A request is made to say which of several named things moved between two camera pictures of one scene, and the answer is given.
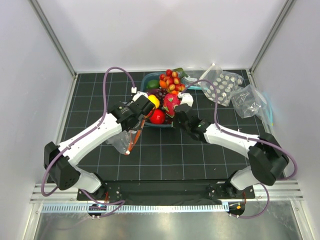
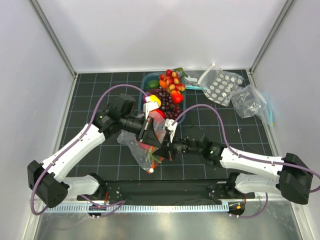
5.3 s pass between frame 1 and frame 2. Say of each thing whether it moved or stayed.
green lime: stayed
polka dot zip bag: stayed
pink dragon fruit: moved
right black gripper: moved
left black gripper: moved
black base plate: stayed
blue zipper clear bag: stayed
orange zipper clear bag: moved
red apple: stayed
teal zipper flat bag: stayed
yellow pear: stayed
